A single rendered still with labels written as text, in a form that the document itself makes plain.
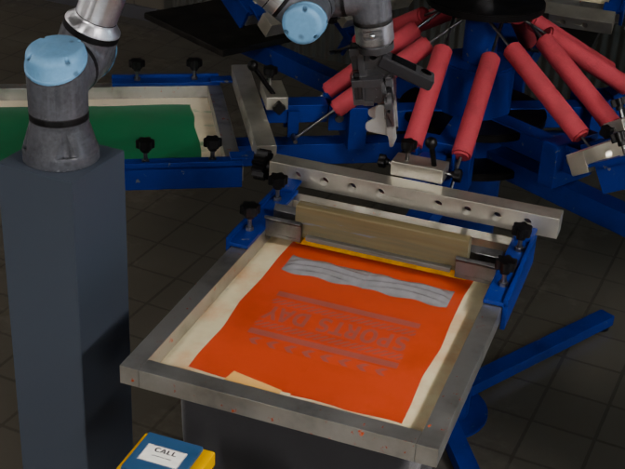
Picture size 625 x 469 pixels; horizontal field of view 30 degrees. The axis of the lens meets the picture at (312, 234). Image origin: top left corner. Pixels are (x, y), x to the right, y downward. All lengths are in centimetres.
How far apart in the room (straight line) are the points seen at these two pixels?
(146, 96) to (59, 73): 109
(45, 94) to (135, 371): 56
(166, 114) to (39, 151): 95
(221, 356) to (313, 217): 46
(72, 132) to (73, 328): 41
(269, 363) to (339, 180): 67
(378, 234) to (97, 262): 59
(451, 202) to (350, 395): 69
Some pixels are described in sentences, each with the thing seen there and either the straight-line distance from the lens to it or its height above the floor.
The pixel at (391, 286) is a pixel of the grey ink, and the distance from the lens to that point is 242.
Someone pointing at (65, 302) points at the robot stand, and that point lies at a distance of 242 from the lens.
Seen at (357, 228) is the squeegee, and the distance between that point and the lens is 247.
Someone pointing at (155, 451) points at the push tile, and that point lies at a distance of 194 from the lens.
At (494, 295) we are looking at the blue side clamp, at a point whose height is 100.
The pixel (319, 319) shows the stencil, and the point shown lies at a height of 96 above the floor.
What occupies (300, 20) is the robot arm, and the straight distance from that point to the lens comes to 210.
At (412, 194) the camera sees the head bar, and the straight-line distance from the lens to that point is 265.
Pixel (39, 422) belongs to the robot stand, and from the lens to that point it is 265.
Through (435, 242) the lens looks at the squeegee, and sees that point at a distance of 243.
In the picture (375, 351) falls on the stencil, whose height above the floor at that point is 96.
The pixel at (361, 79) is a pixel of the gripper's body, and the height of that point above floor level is 138.
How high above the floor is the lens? 218
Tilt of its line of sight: 28 degrees down
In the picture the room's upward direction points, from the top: 3 degrees clockwise
